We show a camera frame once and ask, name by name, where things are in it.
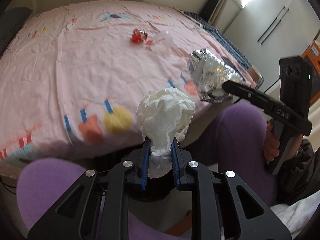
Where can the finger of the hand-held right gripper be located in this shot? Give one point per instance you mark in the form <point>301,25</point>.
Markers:
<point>247,95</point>

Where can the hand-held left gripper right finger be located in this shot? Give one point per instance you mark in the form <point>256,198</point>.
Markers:
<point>175,168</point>

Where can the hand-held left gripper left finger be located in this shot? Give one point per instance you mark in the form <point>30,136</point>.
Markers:
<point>146,166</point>

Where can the silver foil bag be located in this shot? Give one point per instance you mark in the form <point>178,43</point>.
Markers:
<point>210,70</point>

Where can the white tissue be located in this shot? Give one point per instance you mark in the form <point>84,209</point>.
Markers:
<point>165,110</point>

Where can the person's right hand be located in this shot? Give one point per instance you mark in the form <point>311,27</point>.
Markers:
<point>271,145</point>

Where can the person's right leg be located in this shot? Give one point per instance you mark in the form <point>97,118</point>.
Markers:
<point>237,135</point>

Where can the person's leg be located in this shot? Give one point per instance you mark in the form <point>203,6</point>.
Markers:
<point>237,135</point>
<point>50,175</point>

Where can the orange box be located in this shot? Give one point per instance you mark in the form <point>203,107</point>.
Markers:
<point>312,52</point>

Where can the blue patterned cloth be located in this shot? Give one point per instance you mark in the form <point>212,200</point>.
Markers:
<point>220,37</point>

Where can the white wardrobe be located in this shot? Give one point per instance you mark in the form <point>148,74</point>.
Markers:
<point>250,30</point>

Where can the black plastic bag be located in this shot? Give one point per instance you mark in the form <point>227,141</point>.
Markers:
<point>300,175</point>

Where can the person's left leg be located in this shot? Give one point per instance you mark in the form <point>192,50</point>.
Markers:
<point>50,175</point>

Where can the beige curtain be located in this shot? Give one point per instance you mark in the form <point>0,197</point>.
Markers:
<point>217,2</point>

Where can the clear plastic wrapper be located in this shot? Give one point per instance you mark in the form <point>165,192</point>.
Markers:
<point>162,40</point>

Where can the pink printed bedsheet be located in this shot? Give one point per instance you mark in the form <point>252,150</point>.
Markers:
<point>75,67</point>

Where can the red candy wrapper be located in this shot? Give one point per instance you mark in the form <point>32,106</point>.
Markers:
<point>138,36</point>

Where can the white cloth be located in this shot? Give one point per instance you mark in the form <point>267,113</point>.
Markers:
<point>300,215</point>

